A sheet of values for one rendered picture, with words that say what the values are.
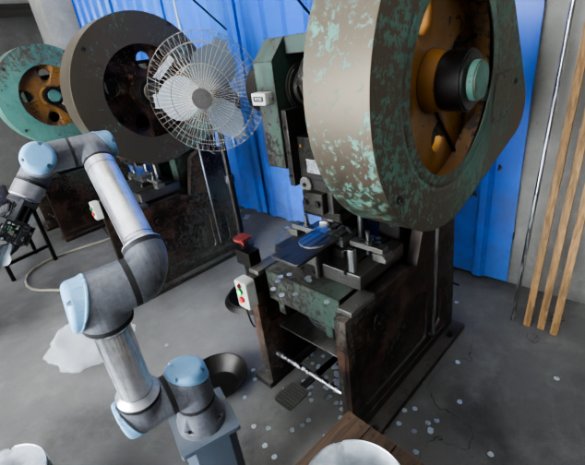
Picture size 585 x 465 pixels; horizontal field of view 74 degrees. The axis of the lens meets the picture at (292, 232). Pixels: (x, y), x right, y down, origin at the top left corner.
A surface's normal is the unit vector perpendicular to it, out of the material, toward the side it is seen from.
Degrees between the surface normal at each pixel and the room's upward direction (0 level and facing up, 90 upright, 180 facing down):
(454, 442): 0
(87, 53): 90
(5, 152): 90
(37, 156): 72
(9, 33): 90
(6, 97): 90
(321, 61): 76
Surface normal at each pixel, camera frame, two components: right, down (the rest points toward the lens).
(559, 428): -0.13, -0.89
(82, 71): 0.69, 0.24
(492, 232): -0.69, 0.39
